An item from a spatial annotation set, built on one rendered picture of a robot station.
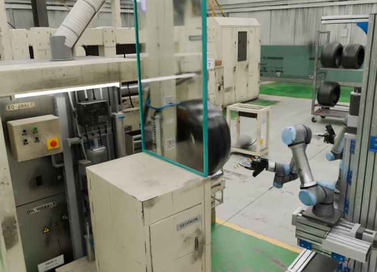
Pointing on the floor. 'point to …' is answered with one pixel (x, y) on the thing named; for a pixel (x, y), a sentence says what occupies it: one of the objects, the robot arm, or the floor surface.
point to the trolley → (330, 87)
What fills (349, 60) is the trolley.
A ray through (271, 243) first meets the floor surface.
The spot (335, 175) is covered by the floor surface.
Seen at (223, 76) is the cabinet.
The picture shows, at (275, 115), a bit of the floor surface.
